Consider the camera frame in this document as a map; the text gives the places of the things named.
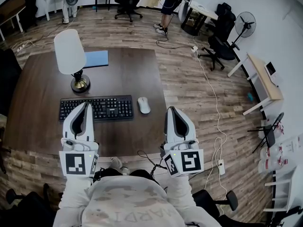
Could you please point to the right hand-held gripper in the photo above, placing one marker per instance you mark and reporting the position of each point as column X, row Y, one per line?
column 187, row 161

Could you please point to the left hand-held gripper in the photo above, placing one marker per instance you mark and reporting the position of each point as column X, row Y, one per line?
column 78, row 148

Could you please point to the black keyboard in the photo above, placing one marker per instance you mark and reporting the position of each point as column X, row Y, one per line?
column 111, row 106

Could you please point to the white mouse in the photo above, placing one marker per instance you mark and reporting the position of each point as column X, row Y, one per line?
column 144, row 105

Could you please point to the person's left forearm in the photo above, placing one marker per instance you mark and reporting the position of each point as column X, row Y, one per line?
column 73, row 197

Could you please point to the person's right forearm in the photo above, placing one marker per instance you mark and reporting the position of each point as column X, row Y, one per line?
column 182, row 197

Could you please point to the person's white shoe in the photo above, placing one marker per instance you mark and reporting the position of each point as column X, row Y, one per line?
column 117, row 162

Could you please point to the long white power strip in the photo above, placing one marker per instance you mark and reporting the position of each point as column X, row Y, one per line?
column 221, row 167

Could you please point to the blue folder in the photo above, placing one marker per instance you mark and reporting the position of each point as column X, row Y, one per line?
column 97, row 58

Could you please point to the white shade table lamp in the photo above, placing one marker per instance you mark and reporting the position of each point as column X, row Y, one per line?
column 69, row 51

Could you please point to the teal small object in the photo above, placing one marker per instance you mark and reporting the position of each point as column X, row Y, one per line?
column 250, row 96

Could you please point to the black armrest office chair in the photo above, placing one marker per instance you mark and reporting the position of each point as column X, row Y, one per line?
column 210, row 202

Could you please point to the small white power strip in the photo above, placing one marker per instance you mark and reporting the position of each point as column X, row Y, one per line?
column 194, row 48

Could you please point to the black padded chair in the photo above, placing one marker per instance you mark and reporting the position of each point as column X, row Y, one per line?
column 8, row 79

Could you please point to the black folding chair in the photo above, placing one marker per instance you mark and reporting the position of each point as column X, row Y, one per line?
column 270, row 133

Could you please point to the person's white shirt torso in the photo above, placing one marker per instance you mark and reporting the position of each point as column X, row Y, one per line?
column 127, row 202

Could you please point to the clear water bottle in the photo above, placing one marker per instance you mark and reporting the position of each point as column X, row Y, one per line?
column 272, row 165
column 270, row 153

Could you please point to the black high-back office chair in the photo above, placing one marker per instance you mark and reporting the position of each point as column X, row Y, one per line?
column 222, row 44

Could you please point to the white floor power strip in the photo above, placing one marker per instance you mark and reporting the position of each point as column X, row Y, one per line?
column 20, row 47

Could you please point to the light wooden side desk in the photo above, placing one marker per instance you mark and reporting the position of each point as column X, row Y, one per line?
column 265, row 79

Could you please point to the black wheeled chair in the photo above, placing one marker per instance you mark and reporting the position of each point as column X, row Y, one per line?
column 28, row 209

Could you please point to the white box device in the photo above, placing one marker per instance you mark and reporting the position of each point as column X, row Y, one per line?
column 272, row 71

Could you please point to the white desk black base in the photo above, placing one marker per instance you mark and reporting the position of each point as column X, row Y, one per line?
column 203, row 11

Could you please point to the white shelf unit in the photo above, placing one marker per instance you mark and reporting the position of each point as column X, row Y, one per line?
column 291, row 174

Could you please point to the black standing fan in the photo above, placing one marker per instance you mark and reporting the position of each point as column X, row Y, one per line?
column 245, row 23

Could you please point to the black fabric chair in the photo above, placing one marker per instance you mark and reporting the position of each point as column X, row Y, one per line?
column 29, row 8

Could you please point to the black swivel office chair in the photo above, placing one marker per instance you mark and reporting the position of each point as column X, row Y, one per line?
column 129, row 6

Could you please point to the wooden desk white legs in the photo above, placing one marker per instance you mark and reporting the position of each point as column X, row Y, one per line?
column 11, row 14

